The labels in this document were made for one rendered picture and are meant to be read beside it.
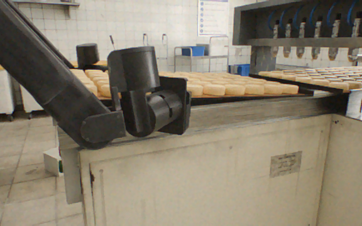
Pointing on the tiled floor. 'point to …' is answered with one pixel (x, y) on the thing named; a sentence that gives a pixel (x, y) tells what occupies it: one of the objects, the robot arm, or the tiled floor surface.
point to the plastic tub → (52, 161)
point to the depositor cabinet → (352, 172)
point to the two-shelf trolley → (202, 56)
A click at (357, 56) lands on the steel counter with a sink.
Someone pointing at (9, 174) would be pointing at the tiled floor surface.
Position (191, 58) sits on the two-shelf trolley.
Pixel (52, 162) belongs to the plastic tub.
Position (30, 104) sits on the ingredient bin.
